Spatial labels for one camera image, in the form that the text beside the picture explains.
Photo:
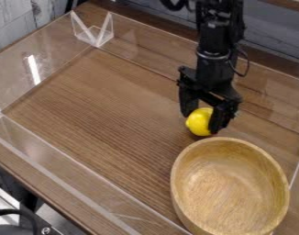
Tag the brown wooden bowl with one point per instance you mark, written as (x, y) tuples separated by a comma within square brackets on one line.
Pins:
[(229, 189)]

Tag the clear acrylic corner bracket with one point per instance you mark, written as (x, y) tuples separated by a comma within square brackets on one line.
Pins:
[(93, 35)]

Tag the clear acrylic tray wall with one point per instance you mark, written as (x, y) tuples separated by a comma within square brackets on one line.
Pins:
[(90, 127)]

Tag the yellow lemon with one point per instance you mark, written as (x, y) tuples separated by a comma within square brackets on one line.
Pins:
[(197, 121)]

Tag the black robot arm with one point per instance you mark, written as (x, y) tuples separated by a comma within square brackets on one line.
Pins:
[(220, 26)]

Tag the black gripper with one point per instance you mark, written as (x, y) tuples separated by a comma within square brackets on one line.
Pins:
[(208, 84)]

